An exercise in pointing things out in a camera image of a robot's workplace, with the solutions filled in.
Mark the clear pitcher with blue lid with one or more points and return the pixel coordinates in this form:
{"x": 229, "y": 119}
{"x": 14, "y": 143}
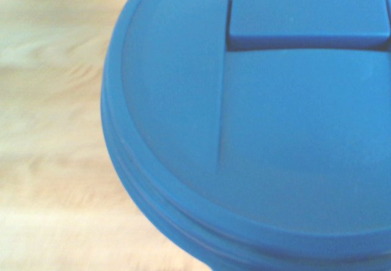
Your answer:
{"x": 259, "y": 130}

